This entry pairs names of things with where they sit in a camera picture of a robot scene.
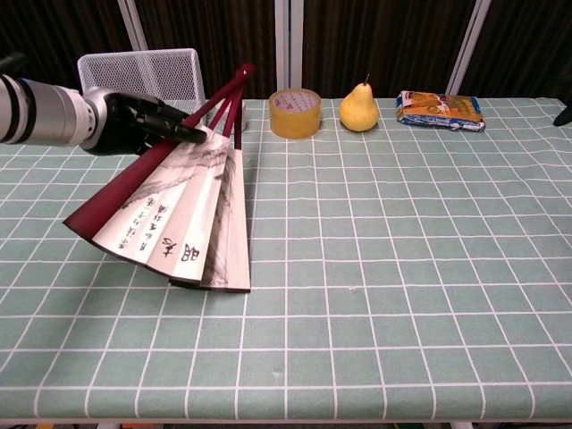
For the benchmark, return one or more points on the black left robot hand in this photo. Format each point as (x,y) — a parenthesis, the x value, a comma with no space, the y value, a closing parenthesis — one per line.
(120,125)

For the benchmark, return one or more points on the painted paper folding fan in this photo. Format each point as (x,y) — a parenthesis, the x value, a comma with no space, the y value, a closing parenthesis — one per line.
(187,214)

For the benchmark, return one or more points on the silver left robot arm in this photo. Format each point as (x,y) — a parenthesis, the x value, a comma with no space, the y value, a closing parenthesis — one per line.
(44,114)

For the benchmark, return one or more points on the yellowish packing tape roll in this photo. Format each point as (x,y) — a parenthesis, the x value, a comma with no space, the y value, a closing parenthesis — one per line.
(295,118)

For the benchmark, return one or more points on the yellow pear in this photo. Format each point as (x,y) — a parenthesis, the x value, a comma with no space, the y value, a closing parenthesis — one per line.
(359,111)

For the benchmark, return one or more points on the dark curtain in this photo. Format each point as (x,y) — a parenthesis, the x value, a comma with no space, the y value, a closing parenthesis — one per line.
(380,40)

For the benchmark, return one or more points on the green checked tablecloth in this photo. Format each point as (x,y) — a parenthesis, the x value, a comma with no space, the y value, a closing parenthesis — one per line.
(380,250)

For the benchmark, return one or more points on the blue orange snack packet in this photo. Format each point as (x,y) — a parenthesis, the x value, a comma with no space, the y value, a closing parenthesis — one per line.
(440,111)

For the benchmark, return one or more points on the white frame post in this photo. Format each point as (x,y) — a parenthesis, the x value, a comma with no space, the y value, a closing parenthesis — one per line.
(134,24)
(469,44)
(288,44)

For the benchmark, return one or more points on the white table frame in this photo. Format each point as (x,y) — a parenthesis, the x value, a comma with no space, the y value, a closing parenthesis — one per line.
(286,421)

